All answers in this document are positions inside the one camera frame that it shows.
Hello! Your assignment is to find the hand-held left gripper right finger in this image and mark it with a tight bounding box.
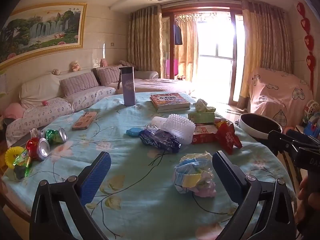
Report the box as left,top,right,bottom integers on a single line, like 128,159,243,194
212,151,298,240

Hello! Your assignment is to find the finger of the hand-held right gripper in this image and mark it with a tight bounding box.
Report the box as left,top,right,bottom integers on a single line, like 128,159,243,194
286,129,320,147
267,130,299,155

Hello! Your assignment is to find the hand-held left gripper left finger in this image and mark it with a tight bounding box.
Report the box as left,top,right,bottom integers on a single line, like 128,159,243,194
30,151,112,240

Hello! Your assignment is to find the white bin with black liner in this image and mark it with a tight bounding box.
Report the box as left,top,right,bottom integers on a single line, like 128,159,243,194
236,113,284,140

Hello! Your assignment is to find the colourful plastic bag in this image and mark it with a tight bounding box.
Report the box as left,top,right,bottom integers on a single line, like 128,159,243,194
174,151,217,197

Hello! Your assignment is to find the red snack packet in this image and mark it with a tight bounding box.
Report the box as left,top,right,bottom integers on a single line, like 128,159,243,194
215,121,243,155

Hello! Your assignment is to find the red and white carton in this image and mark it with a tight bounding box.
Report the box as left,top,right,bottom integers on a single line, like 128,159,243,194
191,124,220,145

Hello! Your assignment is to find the green printed carton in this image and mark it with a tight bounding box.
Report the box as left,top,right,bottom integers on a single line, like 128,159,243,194
187,112,215,125

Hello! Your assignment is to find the white spiked plastic mat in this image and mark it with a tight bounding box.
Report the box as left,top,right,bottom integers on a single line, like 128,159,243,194
151,114,196,146

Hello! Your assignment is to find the dark blue snack wrapper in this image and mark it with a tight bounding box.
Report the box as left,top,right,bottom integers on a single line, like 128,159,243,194
139,127,182,153

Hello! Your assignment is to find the person's right hand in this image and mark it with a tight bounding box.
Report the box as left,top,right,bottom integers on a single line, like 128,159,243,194
297,175,311,207

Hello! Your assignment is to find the blue plastic toy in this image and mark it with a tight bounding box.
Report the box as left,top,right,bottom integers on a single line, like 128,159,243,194
304,120,320,138

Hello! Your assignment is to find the floral light blue tablecloth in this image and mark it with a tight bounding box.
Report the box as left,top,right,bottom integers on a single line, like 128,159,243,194
1,92,297,240

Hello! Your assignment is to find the pink heart print cover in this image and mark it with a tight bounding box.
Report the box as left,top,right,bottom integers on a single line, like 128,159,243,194
246,67,313,128

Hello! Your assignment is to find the wooden pencil box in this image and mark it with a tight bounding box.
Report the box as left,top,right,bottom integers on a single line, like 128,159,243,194
72,111,97,131

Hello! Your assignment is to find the green drink can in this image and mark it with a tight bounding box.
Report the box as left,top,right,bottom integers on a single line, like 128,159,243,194
45,128,68,144

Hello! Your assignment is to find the blue plastic brush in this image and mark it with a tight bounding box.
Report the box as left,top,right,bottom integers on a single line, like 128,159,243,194
126,127,145,137

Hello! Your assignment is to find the red drink can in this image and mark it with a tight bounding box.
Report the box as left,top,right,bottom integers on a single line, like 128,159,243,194
26,137,50,161

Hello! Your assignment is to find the crumpled green drink carton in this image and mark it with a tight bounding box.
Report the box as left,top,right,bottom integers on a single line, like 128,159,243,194
193,99,216,113

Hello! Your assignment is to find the green foil wrapper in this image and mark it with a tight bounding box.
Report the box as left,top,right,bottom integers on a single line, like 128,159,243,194
11,152,33,180

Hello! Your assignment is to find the sofa with patterned cover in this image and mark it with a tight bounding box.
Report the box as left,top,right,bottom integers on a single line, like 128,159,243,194
0,60,198,148

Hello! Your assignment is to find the orange cover book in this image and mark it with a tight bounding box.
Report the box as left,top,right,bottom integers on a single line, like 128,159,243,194
150,93,191,107

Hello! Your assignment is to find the purple thermos bottle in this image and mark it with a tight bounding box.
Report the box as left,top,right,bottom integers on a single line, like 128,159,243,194
118,66,137,106

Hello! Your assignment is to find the large striped cushion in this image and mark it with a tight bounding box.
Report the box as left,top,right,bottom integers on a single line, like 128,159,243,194
96,65,123,87
59,71,99,97

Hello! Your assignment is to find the red hanging knot decoration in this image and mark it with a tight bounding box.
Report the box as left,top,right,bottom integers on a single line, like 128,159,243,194
297,2,316,93

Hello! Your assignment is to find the beige patterned curtain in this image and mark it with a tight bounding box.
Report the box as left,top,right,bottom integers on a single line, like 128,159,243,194
236,0,293,110
126,5,163,72

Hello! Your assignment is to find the white pillow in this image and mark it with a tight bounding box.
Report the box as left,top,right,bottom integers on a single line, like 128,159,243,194
19,73,68,109

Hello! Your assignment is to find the pink cloth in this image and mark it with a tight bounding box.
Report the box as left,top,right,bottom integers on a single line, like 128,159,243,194
2,102,27,120

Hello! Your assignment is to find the yellow bear plush toy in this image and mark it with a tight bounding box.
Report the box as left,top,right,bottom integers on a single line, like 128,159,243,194
69,60,82,72

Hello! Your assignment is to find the small striped cushion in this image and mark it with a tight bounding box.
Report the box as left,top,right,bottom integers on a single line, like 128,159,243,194
119,60,135,72

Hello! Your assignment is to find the yellow sheer curtain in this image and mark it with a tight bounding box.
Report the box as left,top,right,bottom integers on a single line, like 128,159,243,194
179,17,199,80

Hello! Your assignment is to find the dark hanging garment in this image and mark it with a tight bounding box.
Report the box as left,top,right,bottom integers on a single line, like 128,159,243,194
174,25,183,45

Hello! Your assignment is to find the row of clothes hangers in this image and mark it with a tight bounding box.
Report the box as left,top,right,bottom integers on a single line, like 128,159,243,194
175,12,217,22

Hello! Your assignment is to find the framed waterfall painting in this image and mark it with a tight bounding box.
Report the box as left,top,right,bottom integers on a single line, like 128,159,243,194
0,3,88,70

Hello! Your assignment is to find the white wire basket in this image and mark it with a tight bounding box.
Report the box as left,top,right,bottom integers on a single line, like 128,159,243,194
304,99,320,120

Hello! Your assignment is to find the yellow ring toy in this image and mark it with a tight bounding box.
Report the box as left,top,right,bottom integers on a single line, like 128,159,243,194
5,147,28,167

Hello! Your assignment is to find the wooden sliding door frame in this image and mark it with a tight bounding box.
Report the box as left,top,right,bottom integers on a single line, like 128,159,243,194
161,4,244,105

